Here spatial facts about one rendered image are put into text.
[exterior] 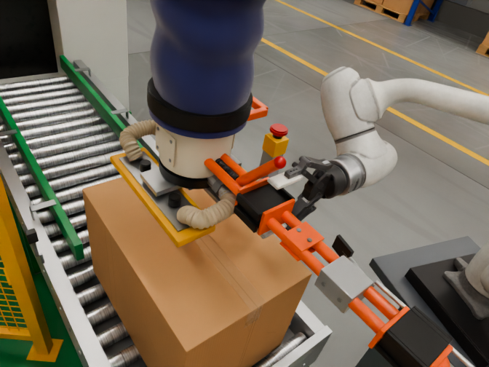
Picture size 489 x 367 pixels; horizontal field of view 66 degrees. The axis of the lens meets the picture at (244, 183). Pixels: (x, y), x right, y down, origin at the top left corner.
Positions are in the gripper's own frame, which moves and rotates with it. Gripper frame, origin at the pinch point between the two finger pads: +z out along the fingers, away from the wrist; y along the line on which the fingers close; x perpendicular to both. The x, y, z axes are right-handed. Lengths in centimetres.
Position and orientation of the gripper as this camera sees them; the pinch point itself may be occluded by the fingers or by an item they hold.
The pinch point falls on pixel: (268, 208)
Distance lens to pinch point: 76.4
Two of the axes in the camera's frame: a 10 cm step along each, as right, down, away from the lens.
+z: -7.7, 3.0, -5.6
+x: -6.2, -5.7, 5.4
